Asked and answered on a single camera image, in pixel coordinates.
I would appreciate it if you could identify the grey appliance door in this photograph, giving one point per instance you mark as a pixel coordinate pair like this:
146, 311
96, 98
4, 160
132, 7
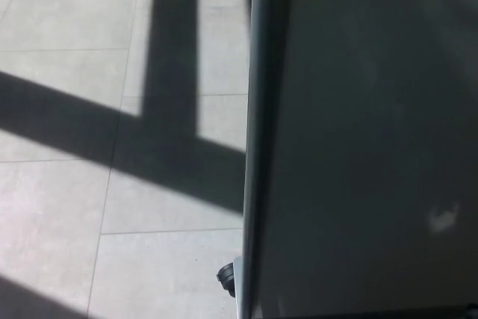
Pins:
366, 128

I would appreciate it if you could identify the black caster wheel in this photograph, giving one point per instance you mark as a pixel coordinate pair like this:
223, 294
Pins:
226, 277

